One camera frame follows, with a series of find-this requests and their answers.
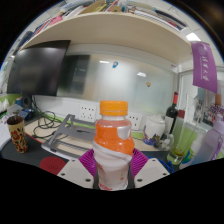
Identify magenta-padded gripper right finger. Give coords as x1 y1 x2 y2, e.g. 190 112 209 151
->
127 148 170 190

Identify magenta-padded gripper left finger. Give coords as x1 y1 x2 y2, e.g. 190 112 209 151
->
57 148 100 190

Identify orange-capped drink bottle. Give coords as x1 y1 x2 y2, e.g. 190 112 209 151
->
92 100 136 192

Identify purple translucent water bottle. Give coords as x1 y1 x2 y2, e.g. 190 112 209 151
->
196 114 224 164

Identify flat round red coaster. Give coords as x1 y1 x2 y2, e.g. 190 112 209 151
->
39 156 67 176

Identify grey metal laptop stand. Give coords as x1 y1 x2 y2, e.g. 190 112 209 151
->
40 113 98 161

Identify green drinking glass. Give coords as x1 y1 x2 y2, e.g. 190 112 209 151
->
166 123 198 166

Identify white ceramic teapot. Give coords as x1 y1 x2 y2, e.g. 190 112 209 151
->
143 114 167 147

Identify black desk mat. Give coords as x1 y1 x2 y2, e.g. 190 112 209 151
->
0 133 174 175

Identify dark wine bottle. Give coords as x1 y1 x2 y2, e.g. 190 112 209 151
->
163 91 180 140

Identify beige floral mug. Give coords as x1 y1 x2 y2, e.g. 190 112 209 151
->
6 115 29 154

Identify black computer monitor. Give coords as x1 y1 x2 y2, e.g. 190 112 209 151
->
6 39 72 109

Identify purple hanging banner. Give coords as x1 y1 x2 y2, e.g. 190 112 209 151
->
190 41 218 94

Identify ceiling light panel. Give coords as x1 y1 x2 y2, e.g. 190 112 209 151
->
185 32 201 42

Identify beige shelf with books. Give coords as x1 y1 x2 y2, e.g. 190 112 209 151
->
13 0 201 64

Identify white wall socket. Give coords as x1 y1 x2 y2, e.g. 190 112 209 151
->
128 112 143 131
79 103 98 122

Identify black tangled cables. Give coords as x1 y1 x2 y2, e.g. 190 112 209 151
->
31 99 64 139

